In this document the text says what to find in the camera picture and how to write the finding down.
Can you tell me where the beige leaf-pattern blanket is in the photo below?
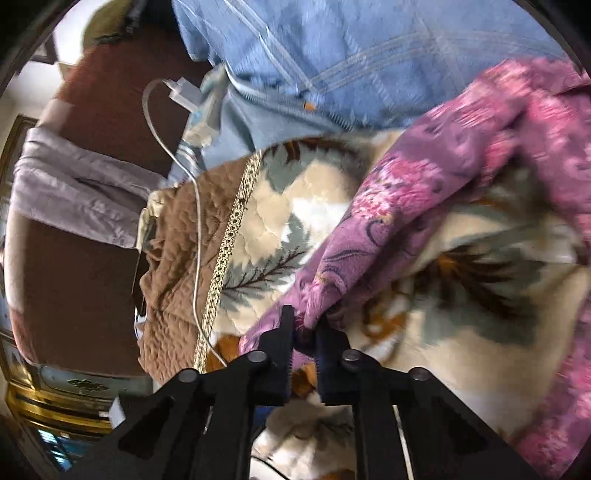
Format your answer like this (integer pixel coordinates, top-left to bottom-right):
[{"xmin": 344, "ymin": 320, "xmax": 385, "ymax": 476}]
[{"xmin": 136, "ymin": 133, "xmax": 591, "ymax": 480}]

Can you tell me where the grey garment on chair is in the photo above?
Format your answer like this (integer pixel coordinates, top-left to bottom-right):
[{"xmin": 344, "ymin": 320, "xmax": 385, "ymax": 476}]
[{"xmin": 10, "ymin": 127, "xmax": 165, "ymax": 249}]

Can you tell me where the white charger with cable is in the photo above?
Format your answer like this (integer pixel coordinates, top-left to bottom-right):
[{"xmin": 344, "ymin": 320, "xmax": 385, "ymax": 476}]
[{"xmin": 141, "ymin": 78, "xmax": 228, "ymax": 371}]

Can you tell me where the purple floral cloth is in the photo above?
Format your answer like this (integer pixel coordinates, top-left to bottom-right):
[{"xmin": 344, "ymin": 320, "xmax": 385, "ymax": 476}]
[{"xmin": 238, "ymin": 58, "xmax": 591, "ymax": 478}]

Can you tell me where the dark red armchair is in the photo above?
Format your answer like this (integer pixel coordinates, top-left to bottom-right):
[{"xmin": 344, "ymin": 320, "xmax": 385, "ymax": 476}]
[{"xmin": 4, "ymin": 27, "xmax": 207, "ymax": 377}]

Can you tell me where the blue plaid duvet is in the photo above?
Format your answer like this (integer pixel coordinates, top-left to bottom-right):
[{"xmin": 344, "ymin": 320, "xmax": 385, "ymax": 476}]
[{"xmin": 168, "ymin": 1, "xmax": 566, "ymax": 183}]

